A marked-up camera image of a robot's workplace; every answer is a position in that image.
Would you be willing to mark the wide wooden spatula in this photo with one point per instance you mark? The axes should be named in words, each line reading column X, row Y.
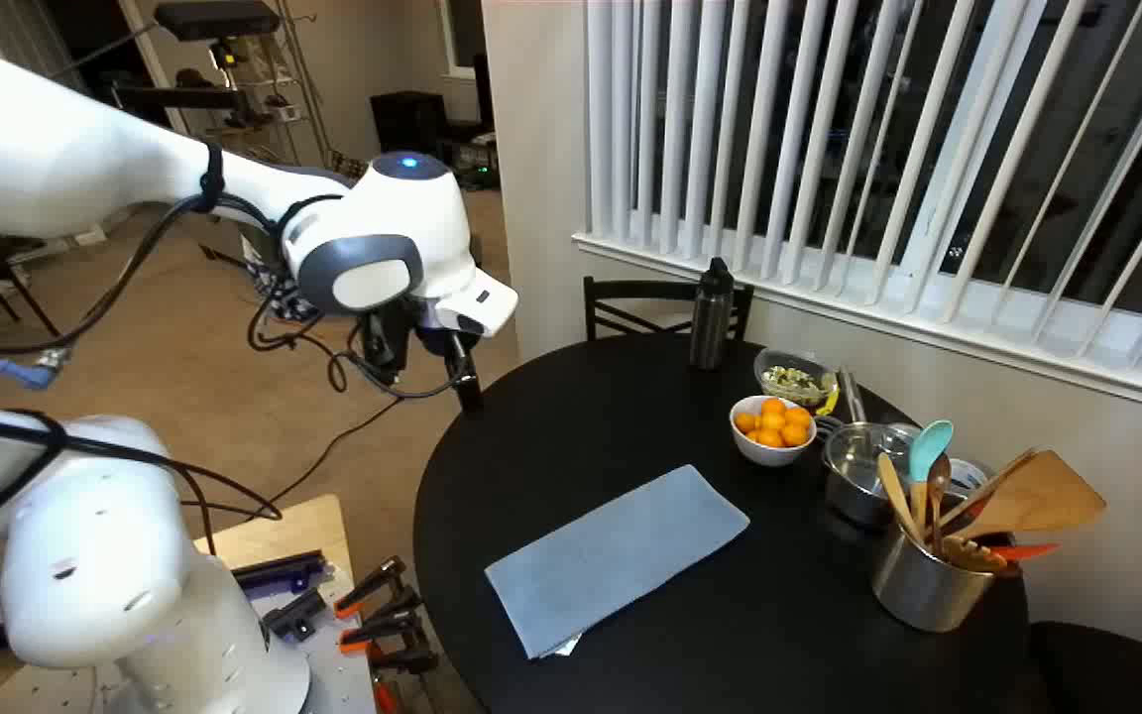
column 1036, row 495

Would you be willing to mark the light blue towel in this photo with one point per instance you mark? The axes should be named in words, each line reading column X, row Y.
column 610, row 559

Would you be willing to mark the white bowl of oranges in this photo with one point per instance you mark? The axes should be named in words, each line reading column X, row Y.
column 770, row 432

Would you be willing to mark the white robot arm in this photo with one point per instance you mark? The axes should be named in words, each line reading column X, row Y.
column 397, row 235

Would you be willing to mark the dark metal water bottle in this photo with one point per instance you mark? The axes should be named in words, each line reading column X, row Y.
column 712, row 317

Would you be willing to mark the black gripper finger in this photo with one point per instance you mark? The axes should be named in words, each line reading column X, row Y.
column 467, row 380

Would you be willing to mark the white window blinds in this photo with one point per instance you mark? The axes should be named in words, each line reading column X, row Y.
column 971, row 169

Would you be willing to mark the black round table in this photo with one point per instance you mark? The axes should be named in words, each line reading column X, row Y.
column 782, row 622

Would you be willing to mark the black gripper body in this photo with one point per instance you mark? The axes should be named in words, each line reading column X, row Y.
column 388, row 335

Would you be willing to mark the steel utensil holder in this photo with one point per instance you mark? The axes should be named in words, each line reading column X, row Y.
column 923, row 588

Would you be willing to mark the black orange clamp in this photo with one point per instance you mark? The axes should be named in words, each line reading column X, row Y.
column 365, row 586

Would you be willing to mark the glass bowl with food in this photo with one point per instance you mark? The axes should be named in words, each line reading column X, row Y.
column 794, row 380

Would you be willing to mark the black metal chair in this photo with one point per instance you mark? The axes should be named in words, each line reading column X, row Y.
column 638, row 307

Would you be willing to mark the small steel pot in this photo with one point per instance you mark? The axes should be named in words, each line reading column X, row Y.
column 851, row 470

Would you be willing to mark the teal spatula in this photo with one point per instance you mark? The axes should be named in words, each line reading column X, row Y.
column 927, row 451

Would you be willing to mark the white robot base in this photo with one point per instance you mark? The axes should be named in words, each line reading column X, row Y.
column 101, row 573

